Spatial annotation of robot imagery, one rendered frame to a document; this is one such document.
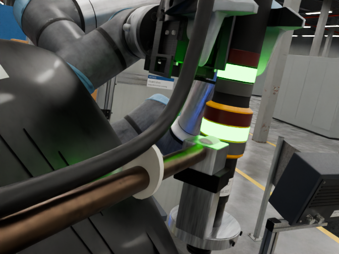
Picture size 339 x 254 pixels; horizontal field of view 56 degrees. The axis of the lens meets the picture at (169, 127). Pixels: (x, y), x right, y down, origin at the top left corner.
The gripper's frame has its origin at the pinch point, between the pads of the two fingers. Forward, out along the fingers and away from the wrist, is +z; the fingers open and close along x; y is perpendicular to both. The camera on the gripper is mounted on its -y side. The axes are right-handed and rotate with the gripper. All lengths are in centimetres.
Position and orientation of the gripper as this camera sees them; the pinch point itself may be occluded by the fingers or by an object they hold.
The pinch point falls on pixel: (271, 7)
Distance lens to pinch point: 27.8
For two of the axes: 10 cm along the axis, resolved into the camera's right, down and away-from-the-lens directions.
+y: -1.8, 9.6, 2.0
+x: -8.8, -0.6, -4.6
